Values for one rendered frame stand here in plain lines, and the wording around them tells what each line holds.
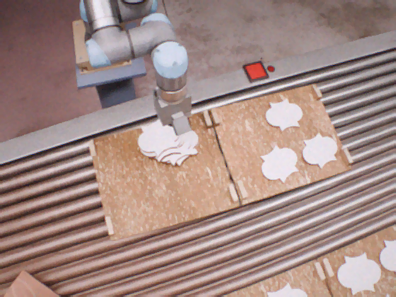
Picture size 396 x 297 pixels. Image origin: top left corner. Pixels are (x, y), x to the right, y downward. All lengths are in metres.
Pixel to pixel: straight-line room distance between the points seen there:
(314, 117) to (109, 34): 0.81
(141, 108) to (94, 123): 0.17
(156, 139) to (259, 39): 1.71
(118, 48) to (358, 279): 0.97
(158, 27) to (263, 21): 2.03
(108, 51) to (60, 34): 2.01
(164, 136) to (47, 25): 1.93
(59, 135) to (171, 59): 0.66
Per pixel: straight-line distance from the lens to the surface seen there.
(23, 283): 1.25
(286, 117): 1.47
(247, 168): 1.38
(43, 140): 1.51
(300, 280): 1.32
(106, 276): 1.31
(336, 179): 1.46
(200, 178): 1.35
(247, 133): 1.43
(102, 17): 1.04
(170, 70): 0.95
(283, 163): 1.39
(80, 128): 1.49
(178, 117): 1.13
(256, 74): 1.57
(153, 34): 1.03
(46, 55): 2.93
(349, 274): 1.36
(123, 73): 1.63
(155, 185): 1.34
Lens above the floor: 2.20
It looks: 65 degrees down
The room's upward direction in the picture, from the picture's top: 4 degrees clockwise
